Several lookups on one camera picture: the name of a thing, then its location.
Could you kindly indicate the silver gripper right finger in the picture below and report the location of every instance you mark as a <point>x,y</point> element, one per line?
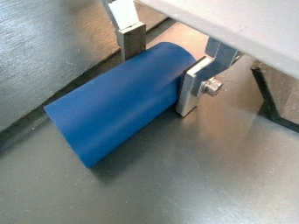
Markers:
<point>199,79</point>

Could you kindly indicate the blue oval cylinder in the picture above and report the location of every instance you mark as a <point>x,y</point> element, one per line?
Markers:
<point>103,112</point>

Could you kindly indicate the dark grey cradle fixture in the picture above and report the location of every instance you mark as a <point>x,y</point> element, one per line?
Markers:
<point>279,89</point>

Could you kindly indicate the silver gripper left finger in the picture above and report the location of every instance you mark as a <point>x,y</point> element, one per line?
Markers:
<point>129,27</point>

